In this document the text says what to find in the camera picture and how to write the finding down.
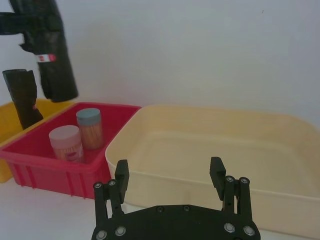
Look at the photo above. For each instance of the yellow plastic bin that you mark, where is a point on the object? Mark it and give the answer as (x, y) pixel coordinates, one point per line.
(7, 115)

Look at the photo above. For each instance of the short black bag roll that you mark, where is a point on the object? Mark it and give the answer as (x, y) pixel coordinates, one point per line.
(23, 100)

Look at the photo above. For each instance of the pink-lidded toothpick jar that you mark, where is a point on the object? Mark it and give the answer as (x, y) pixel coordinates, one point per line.
(67, 145)

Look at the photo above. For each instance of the red plastic bin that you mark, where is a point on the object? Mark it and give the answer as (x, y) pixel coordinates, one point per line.
(37, 152)

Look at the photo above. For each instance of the cream plastic bin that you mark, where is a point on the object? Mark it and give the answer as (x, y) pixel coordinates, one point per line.
(200, 140)

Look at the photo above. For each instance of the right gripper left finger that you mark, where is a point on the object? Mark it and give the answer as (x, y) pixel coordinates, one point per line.
(122, 180)

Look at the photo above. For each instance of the blue-lidded toothpick jar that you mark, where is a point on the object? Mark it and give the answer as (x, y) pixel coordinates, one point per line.
(90, 130)

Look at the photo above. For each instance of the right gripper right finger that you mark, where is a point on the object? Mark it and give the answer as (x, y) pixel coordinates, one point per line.
(218, 178)

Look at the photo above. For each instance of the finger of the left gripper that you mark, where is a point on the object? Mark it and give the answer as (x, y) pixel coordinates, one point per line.
(17, 23)

